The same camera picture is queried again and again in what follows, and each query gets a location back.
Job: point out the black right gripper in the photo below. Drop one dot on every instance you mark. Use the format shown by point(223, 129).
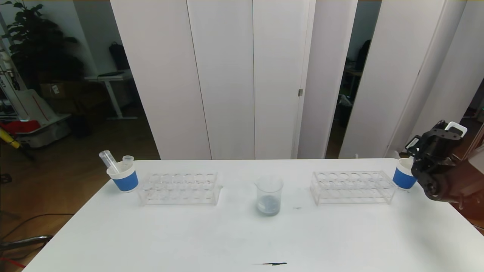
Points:
point(413, 143)

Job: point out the test tube with blue pigment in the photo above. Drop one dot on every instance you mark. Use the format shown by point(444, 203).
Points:
point(128, 161)

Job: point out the test tube with red pigment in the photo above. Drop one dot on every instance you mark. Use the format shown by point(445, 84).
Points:
point(109, 160)

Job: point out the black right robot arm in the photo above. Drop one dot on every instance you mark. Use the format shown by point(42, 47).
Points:
point(450, 177)

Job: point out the clear acrylic test tube rack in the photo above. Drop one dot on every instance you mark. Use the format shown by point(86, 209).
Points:
point(183, 189)
point(348, 187)

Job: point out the clear plastic beaker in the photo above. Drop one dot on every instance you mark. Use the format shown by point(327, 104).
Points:
point(268, 204)

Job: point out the white partition foot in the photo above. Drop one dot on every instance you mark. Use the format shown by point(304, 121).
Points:
point(394, 155)

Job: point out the blue white paper cup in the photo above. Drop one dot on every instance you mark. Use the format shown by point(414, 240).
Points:
point(404, 177)
point(126, 182)

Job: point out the white folding partition screen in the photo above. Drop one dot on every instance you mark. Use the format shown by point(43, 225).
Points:
point(227, 75)
point(393, 75)

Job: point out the black office chair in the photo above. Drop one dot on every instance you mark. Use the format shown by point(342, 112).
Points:
point(363, 56)

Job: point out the black backpack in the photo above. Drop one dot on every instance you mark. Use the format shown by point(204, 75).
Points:
point(120, 58)

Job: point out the white desk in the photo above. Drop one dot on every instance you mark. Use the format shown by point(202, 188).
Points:
point(109, 80)

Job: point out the brown cardboard box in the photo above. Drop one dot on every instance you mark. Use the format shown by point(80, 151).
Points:
point(56, 90)

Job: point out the white machine with base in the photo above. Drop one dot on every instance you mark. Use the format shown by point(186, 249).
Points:
point(38, 109)

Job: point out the dark green potted plant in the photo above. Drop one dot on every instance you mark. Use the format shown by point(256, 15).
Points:
point(41, 49)

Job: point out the red object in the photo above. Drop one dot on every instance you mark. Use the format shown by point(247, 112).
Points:
point(22, 127)

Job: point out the metal chair leg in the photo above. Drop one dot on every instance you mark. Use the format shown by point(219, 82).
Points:
point(30, 241)

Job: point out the yellow tool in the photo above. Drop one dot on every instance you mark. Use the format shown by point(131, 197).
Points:
point(11, 140)

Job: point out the dark floor outlet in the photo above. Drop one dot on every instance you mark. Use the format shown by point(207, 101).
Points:
point(5, 178)

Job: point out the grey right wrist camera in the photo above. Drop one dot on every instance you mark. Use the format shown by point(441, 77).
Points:
point(455, 128)

